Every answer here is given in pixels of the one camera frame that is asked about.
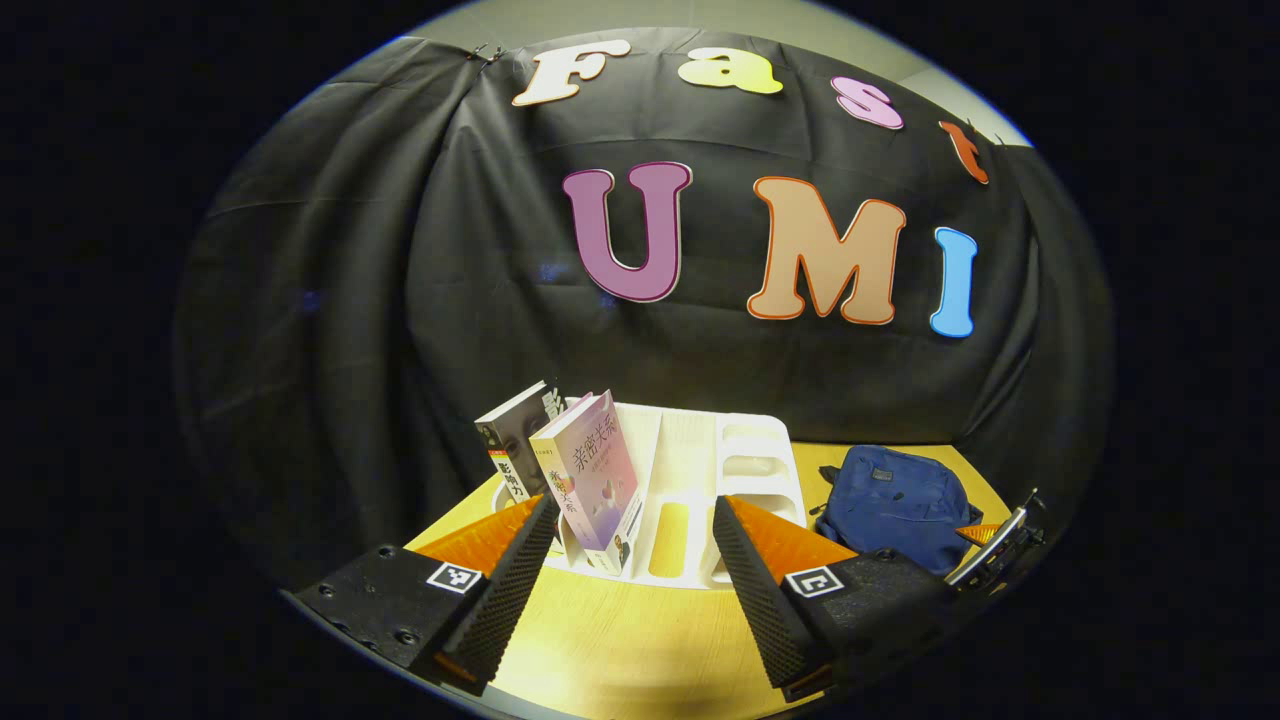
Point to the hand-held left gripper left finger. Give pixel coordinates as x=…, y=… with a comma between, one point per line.
x=510, y=600

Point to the black backdrop cloth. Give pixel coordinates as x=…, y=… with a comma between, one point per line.
x=400, y=300

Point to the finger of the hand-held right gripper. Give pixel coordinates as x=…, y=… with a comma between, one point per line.
x=980, y=534

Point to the small metal clip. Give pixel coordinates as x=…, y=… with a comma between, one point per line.
x=487, y=51

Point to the blue schoolbag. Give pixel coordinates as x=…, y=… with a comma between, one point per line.
x=900, y=505

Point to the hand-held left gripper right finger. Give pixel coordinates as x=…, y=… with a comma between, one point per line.
x=760, y=600

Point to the white bookshelf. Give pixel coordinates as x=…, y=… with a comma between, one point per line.
x=690, y=470

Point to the black and white book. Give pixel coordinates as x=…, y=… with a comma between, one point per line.
x=510, y=445

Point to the pink book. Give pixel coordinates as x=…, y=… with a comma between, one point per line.
x=590, y=480

